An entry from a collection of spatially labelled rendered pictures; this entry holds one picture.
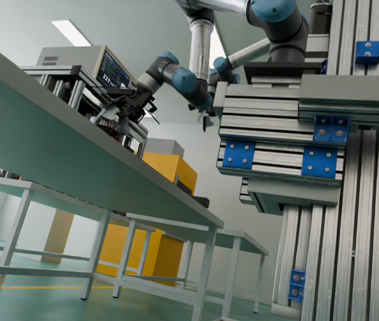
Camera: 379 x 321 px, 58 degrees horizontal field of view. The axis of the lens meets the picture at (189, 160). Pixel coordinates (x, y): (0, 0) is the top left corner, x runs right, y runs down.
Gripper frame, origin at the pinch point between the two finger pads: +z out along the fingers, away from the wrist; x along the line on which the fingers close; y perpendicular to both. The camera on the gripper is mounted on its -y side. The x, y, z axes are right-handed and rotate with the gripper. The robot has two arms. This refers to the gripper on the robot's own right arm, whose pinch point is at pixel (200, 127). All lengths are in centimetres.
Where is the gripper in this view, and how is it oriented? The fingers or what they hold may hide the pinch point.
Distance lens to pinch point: 194.3
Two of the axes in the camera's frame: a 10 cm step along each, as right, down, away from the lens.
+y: 9.4, 1.0, -3.4
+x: 2.9, 3.3, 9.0
